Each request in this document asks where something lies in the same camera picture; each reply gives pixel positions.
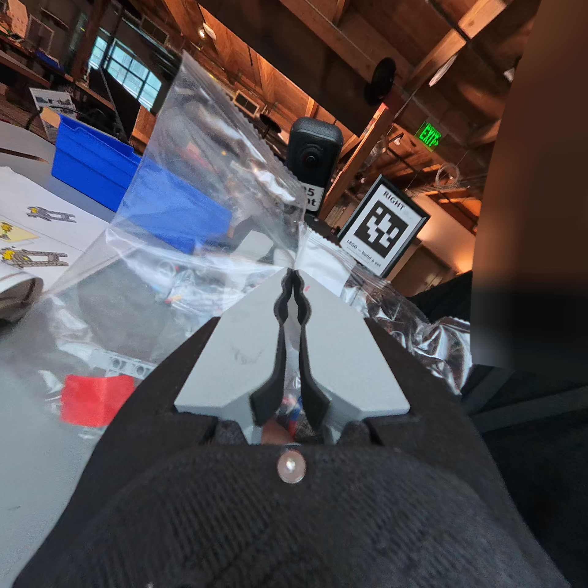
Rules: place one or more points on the blue plastic bin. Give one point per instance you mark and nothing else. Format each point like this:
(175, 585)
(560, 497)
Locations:
(87, 160)

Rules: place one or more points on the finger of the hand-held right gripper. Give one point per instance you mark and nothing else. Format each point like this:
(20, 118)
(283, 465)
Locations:
(252, 246)

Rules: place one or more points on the red lego piece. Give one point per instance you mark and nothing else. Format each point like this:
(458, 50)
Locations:
(94, 399)

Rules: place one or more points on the green exit sign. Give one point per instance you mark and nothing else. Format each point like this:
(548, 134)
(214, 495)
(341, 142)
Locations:
(428, 135)

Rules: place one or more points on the black round ceiling fixture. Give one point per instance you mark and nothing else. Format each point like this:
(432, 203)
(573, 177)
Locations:
(381, 80)

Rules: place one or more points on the person's black clothing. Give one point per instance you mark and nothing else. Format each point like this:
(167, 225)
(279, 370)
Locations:
(528, 459)

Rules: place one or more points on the grey lego beam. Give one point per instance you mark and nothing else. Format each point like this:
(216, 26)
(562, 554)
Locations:
(121, 365)

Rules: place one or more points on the person's right forearm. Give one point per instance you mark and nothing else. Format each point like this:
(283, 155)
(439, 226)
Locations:
(441, 296)

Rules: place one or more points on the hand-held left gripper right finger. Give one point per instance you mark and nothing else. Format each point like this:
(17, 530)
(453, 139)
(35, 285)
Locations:
(353, 363)

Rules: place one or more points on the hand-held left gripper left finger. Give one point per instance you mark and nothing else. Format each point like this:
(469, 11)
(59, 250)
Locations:
(229, 358)

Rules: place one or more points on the crinkled clear plastic bag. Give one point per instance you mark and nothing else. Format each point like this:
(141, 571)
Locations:
(413, 330)

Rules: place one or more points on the lego instruction booklet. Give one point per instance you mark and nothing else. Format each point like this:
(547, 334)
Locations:
(27, 193)

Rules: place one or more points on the paned window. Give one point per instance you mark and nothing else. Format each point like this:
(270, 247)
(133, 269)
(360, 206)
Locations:
(126, 69)

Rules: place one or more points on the framed marker sign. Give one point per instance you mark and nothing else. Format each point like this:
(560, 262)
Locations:
(383, 225)

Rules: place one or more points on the clear plastic parts bag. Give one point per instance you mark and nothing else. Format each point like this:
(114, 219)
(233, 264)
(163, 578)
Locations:
(183, 183)

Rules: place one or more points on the printed picture sheet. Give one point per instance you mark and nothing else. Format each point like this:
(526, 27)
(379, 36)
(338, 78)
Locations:
(53, 97)

